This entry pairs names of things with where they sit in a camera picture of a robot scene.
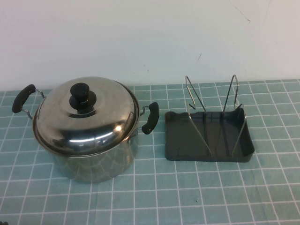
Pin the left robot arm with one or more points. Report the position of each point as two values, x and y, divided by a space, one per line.
4 223

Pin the stainless steel lid black knob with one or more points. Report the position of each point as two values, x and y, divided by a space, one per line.
93 126

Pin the green checkered tablecloth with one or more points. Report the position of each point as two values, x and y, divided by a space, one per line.
164 192

